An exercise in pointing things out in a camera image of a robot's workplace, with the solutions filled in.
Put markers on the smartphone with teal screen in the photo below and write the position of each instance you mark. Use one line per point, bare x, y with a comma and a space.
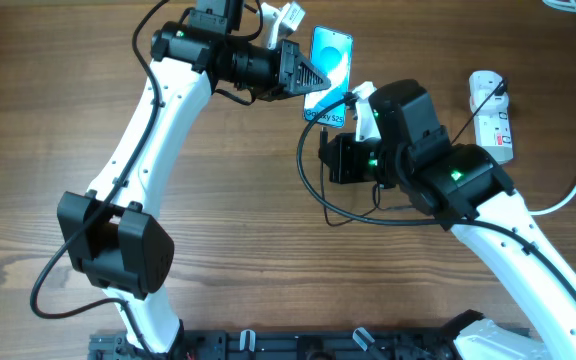
331, 52

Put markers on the white charger adapter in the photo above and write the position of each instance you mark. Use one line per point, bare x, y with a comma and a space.
487, 101

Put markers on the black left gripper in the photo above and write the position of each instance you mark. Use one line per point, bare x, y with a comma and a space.
289, 61

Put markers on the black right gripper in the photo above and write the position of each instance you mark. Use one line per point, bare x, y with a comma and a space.
342, 166

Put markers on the white power strip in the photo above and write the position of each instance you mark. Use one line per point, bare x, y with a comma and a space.
492, 131

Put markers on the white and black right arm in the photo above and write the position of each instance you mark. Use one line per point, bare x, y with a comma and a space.
399, 142

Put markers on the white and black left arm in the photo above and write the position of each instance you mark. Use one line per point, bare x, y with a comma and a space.
111, 232

